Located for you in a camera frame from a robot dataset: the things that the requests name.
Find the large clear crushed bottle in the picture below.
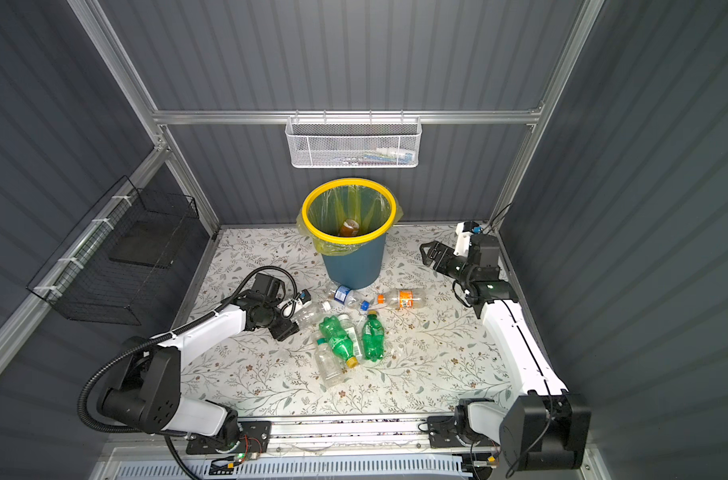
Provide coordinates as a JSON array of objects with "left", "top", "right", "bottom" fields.
[{"left": 292, "top": 301, "right": 333, "bottom": 330}]

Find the green bottle yellow cap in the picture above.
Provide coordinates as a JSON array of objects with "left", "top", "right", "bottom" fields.
[{"left": 319, "top": 316, "right": 359, "bottom": 369}]

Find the clear bottle orange label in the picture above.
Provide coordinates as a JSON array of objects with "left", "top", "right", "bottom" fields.
[{"left": 374, "top": 289, "right": 426, "bottom": 310}]

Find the clear bottle blue label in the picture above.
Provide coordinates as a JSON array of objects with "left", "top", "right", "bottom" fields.
[{"left": 328, "top": 284, "right": 371, "bottom": 312}]

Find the clear bottle green label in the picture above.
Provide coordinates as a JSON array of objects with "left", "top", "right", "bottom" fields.
[{"left": 314, "top": 337, "right": 360, "bottom": 388}]

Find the brown tea bottle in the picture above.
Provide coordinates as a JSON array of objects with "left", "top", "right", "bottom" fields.
[{"left": 339, "top": 218, "right": 360, "bottom": 238}]

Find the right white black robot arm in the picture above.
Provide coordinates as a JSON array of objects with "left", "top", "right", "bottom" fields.
[{"left": 420, "top": 229, "right": 592, "bottom": 476}]

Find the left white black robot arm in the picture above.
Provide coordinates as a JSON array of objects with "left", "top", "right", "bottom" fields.
[{"left": 79, "top": 267, "right": 312, "bottom": 451}]

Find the yellow-green bin liner bag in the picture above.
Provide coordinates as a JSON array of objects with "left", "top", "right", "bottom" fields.
[{"left": 297, "top": 178, "right": 404, "bottom": 256}]

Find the blue bin yellow rim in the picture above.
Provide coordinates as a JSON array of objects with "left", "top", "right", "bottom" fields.
[{"left": 301, "top": 177, "right": 399, "bottom": 291}]

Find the small green bottle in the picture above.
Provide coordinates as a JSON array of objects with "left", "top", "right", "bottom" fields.
[{"left": 361, "top": 311, "right": 385, "bottom": 361}]

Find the blue tube in basket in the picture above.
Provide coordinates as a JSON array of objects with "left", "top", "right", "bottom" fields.
[{"left": 333, "top": 152, "right": 414, "bottom": 167}]

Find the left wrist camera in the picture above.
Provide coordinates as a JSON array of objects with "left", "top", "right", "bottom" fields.
[{"left": 280, "top": 289, "right": 312, "bottom": 318}]

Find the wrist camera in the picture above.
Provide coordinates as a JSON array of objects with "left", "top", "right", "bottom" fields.
[
  {"left": 454, "top": 221, "right": 482, "bottom": 257},
  {"left": 280, "top": 289, "right": 312, "bottom": 318}
]

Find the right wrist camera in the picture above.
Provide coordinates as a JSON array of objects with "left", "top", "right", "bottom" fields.
[{"left": 454, "top": 221, "right": 482, "bottom": 257}]

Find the black wire mesh basket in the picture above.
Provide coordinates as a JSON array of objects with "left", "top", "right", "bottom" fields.
[{"left": 27, "top": 180, "right": 199, "bottom": 326}]

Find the left black corrugated cable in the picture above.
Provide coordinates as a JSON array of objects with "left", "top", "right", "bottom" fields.
[{"left": 77, "top": 265, "right": 299, "bottom": 480}]

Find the white wire mesh basket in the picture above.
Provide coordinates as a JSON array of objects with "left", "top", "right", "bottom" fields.
[{"left": 285, "top": 118, "right": 423, "bottom": 169}]

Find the aluminium rail base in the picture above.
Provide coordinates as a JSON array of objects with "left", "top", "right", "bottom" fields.
[{"left": 92, "top": 412, "right": 507, "bottom": 479}]

